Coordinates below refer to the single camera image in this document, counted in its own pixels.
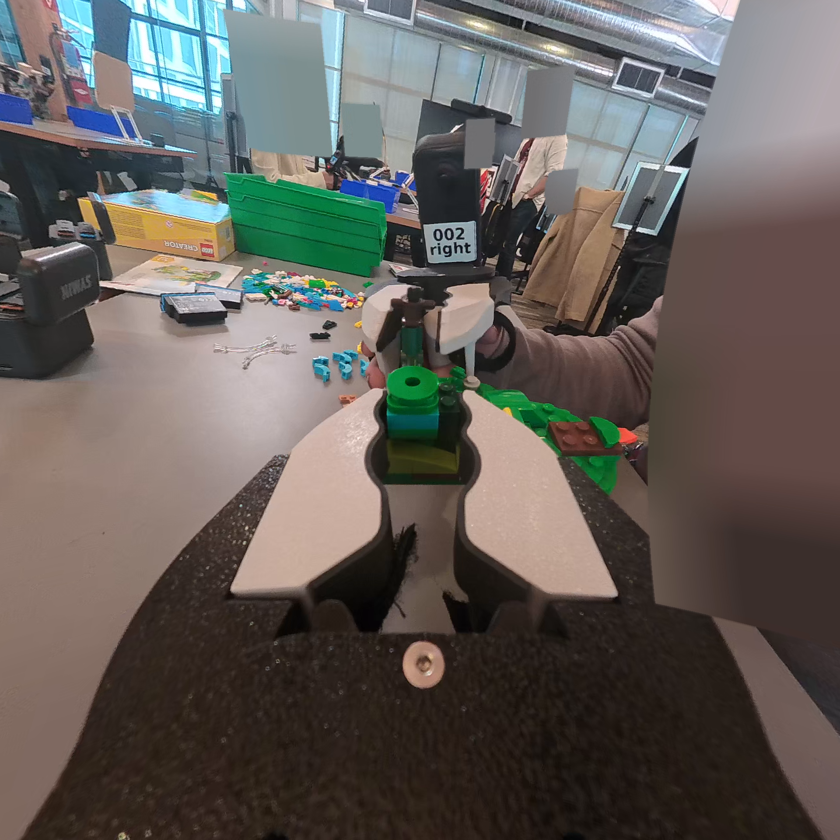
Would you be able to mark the pile of mixed lego pieces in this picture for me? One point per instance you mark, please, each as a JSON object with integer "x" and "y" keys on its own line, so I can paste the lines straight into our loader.
{"x": 295, "y": 289}

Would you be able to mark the black camera battery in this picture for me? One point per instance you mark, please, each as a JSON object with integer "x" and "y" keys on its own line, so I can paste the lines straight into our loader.
{"x": 193, "y": 307}
{"x": 231, "y": 296}

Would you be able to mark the group of turquoise lego pieces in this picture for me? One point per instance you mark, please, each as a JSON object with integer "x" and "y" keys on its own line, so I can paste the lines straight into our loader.
{"x": 338, "y": 364}

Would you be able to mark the green lego model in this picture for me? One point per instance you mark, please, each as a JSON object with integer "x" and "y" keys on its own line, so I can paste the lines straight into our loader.
{"x": 413, "y": 387}

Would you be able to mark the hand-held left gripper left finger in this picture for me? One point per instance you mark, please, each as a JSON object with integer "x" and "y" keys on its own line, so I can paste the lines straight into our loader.
{"x": 315, "y": 518}

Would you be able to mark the lego instruction booklet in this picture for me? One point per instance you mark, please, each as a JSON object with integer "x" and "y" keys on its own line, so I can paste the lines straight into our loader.
{"x": 177, "y": 272}

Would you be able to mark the black slim device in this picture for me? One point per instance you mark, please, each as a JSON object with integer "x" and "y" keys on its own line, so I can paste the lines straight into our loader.
{"x": 102, "y": 220}

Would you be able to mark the brown green lego tree piece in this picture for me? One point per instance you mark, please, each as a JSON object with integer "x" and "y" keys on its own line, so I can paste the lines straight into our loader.
{"x": 412, "y": 308}

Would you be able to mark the black charging dock with batteries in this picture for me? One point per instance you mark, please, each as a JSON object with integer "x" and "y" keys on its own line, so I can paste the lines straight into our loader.
{"x": 69, "y": 231}

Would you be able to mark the beige black board on stand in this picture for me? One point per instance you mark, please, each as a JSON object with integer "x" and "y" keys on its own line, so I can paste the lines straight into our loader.
{"x": 115, "y": 79}

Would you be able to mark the black monitor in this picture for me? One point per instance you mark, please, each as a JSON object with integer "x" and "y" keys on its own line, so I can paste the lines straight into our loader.
{"x": 439, "y": 118}

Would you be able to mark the stack of green plastic bins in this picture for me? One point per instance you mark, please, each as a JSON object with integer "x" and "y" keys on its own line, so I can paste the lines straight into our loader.
{"x": 302, "y": 223}

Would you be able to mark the person's right hand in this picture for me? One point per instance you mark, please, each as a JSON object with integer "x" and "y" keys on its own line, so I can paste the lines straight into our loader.
{"x": 497, "y": 351}

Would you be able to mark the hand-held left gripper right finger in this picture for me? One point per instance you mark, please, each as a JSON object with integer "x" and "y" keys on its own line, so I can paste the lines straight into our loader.
{"x": 531, "y": 518}

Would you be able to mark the tan coat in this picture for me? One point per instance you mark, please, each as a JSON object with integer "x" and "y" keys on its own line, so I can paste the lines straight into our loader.
{"x": 584, "y": 249}

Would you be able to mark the grey framed board on stand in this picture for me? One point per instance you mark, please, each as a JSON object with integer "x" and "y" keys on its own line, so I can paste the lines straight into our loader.
{"x": 649, "y": 197}

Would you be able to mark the yellow lego box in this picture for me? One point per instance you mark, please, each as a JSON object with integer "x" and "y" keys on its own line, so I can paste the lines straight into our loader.
{"x": 164, "y": 226}

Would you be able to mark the orange lego piece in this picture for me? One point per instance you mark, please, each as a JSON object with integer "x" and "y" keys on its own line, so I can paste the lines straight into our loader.
{"x": 627, "y": 433}

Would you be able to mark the black charger case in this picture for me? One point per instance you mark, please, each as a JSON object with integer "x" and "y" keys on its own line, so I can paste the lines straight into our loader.
{"x": 52, "y": 289}

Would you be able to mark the person's right forearm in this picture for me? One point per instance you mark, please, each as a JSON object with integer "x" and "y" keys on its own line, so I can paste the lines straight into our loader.
{"x": 577, "y": 374}

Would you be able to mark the wooden topped desk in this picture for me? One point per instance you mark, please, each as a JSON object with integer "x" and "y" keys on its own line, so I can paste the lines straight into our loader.
{"x": 98, "y": 136}

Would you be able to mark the blue storage bin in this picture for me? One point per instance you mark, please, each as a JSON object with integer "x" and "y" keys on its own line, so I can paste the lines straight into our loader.
{"x": 92, "y": 121}
{"x": 371, "y": 193}
{"x": 16, "y": 108}

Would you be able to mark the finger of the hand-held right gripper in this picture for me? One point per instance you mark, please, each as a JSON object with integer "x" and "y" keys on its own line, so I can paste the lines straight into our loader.
{"x": 377, "y": 318}
{"x": 466, "y": 318}

